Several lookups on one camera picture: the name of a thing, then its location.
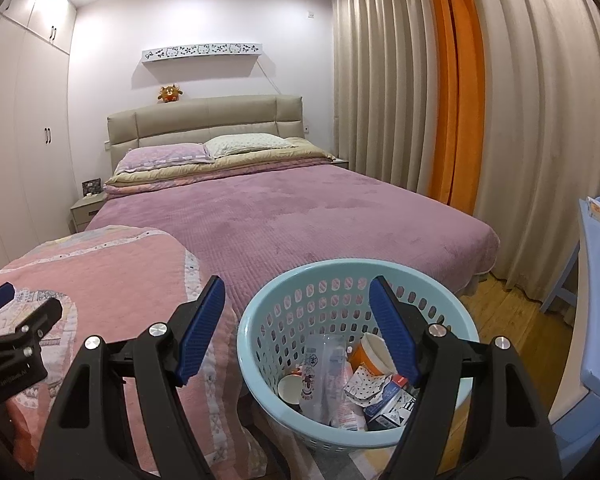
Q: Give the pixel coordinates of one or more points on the light blue plastic basket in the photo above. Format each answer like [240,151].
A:
[260,310]

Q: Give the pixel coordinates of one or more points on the pink patterned quilt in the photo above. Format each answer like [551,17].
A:
[105,280]

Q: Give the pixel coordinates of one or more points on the white polka dot carton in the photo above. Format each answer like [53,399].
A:
[362,385]

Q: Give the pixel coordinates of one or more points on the orange plush toy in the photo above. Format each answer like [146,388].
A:
[169,93]

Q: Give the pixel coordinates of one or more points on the black box on nightstand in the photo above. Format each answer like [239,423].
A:
[91,187]

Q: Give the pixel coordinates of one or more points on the bed with purple cover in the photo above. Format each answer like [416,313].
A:
[305,220]

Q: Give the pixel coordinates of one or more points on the clear plastic bottle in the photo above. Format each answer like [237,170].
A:
[320,365]

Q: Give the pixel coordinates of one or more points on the white printed wall shelf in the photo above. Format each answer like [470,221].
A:
[200,52]

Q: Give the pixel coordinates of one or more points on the blue chair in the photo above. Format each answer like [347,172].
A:
[562,280]

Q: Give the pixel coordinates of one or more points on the orange paper cup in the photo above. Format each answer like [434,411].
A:
[365,357]

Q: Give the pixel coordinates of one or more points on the beige folded quilt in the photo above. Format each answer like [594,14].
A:
[260,164]

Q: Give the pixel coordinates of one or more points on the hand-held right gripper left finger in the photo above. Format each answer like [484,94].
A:
[200,330]

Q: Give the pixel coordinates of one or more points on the white dotted pillow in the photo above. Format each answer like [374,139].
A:
[247,144]

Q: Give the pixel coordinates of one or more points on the beige bed headboard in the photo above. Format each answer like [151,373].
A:
[205,120]

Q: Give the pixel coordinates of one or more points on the purple pillow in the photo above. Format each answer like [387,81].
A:
[165,156]

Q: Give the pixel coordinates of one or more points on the white wardrobe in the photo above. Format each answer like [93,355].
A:
[20,135]

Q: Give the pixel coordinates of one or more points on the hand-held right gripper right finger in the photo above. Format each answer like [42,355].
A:
[392,335]

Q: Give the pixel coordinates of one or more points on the grey nightstand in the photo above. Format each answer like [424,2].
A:
[86,212]
[340,163]

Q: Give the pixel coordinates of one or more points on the blue white carton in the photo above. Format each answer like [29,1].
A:
[387,412]

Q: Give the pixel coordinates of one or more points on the red paper cup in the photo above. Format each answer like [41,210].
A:
[291,387]

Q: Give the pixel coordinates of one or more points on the orange curtain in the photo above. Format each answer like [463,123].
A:
[455,110]

